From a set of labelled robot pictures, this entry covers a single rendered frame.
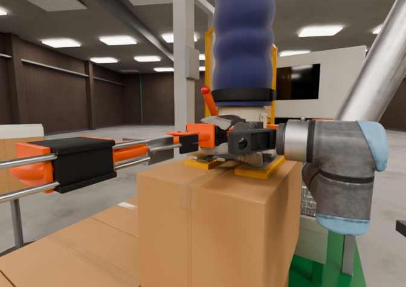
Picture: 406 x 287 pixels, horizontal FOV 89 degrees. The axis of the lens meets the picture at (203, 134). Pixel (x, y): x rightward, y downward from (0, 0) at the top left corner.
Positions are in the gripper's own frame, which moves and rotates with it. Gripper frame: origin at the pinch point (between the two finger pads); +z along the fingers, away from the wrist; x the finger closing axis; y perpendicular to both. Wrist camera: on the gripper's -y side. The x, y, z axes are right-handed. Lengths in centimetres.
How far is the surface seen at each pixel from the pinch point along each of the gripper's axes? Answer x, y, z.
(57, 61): 241, 477, 1100
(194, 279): -38.7, -4.1, 0.2
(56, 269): -53, -13, 56
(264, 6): 38.1, 21.6, -9.2
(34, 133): -8, 12, 133
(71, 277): -53, -12, 47
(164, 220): -25.0, -3.8, 10.5
